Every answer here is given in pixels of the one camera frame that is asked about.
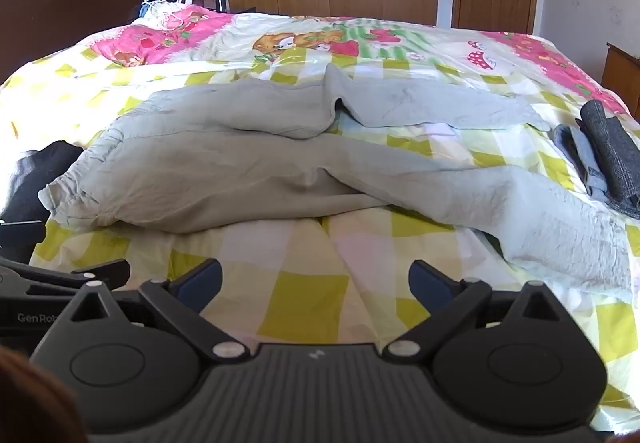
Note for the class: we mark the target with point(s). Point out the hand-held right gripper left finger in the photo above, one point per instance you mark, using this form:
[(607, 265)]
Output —
[(202, 282)]

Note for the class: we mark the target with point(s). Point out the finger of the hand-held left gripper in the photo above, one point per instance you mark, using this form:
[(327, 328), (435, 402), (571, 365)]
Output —
[(107, 272)]

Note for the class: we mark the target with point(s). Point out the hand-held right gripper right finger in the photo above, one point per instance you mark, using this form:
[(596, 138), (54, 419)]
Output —
[(429, 282)]

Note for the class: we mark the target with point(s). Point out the dark grey folded pants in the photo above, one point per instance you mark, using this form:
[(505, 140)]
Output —
[(615, 148)]

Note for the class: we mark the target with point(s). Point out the checked cartoon print bed cover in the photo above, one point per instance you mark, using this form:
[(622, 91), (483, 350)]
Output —
[(300, 248)]

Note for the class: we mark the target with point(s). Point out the black folded cloth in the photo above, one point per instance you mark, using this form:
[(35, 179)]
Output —
[(30, 178)]

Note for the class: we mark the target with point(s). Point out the blue grey folded jeans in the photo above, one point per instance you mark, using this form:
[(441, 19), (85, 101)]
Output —
[(580, 150)]

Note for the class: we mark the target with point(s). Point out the pink printed pillow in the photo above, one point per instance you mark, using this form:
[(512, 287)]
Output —
[(150, 40)]

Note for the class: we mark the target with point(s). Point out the dark wooden headboard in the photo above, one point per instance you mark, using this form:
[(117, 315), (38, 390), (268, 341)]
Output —
[(65, 8)]

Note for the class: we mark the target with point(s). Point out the wooden bedside cabinet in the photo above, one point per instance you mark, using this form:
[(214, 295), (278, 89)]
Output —
[(622, 73)]

